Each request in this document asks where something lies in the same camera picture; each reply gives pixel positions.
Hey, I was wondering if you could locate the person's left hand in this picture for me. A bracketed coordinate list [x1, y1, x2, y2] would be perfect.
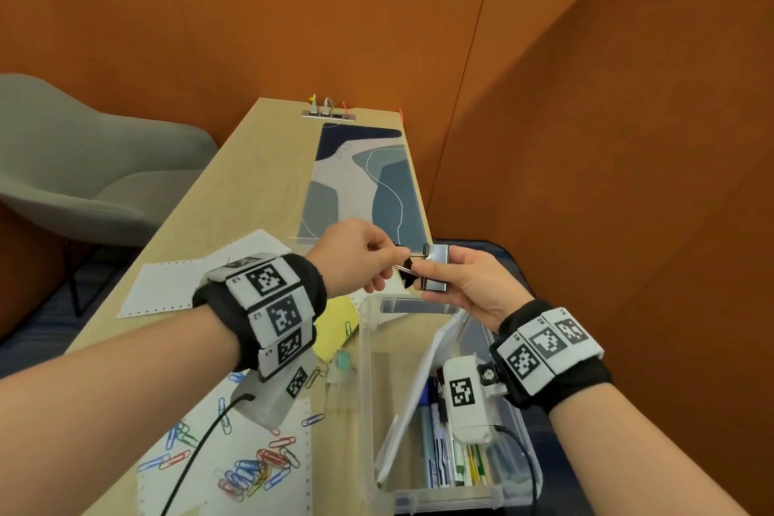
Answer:
[305, 218, 414, 300]

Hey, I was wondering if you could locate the person's right hand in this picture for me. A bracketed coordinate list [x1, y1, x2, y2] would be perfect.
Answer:
[410, 246, 538, 334]

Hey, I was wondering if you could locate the silver binder clip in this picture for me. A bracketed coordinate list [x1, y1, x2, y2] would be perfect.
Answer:
[420, 243, 452, 293]

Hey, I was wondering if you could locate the black binder clip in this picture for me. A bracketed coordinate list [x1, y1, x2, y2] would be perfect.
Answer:
[393, 257, 424, 288]

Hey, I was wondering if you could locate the yellow sticky note pad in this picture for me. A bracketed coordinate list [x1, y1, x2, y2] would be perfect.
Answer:
[313, 294, 361, 364]

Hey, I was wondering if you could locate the clear plastic storage bin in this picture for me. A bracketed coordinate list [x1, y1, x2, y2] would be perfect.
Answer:
[360, 291, 544, 516]

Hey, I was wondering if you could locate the white and blue pen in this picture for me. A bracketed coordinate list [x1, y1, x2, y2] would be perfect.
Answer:
[418, 381, 438, 489]

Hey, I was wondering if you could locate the white marker with black cap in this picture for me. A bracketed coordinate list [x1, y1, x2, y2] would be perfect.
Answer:
[430, 379, 452, 488]

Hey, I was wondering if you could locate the white marker with green band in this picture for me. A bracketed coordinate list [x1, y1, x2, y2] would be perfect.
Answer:
[450, 436, 467, 486]

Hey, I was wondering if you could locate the pile of coloured paper clips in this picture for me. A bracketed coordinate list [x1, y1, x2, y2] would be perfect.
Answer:
[135, 367, 327, 505]

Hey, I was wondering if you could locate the person's right forearm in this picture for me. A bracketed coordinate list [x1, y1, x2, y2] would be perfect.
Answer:
[547, 382, 751, 516]

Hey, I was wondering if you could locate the blue patterned desk mat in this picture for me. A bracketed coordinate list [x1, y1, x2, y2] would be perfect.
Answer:
[296, 122, 431, 251]

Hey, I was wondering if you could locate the black right wristband with markers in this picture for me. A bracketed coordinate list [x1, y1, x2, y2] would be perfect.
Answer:
[488, 298, 613, 414]

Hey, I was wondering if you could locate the black wristband with markers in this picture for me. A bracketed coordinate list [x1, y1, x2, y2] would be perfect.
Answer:
[192, 252, 329, 384]
[488, 298, 613, 414]

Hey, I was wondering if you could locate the black left wristband with markers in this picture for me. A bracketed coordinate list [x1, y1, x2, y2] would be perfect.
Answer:
[192, 252, 329, 384]

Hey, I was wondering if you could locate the light wooden table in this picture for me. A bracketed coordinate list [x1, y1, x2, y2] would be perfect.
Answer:
[66, 97, 436, 516]

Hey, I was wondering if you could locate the grey upholstered armchair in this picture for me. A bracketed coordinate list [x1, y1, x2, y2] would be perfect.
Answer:
[0, 73, 218, 317]

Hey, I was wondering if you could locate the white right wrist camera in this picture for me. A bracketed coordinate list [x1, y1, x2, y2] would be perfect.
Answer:
[439, 354, 509, 446]

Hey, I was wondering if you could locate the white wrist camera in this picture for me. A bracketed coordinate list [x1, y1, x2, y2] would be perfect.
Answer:
[232, 346, 322, 431]
[439, 354, 509, 446]

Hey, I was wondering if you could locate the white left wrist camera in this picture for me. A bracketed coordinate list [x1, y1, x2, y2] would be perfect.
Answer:
[232, 346, 322, 431]

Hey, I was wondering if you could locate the black right camera cable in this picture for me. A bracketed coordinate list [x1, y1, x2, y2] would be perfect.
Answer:
[493, 424, 540, 516]

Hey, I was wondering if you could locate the black camera cable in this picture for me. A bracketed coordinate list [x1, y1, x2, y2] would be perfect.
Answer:
[160, 393, 256, 516]
[493, 424, 540, 516]

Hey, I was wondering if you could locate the black left camera cable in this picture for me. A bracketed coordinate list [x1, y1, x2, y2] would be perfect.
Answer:
[160, 393, 256, 516]

